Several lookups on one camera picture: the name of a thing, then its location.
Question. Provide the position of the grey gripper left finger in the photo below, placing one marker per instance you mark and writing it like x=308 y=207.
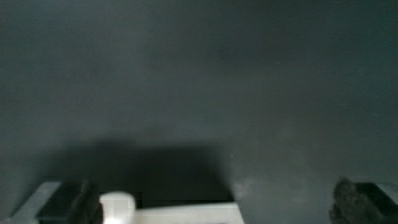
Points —
x=74 y=206

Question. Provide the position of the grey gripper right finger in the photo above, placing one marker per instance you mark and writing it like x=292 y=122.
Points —
x=365 y=203

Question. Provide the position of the white front drawer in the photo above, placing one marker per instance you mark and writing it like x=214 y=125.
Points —
x=122 y=213

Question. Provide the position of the white front fence rail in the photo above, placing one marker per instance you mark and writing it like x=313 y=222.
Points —
x=24 y=217

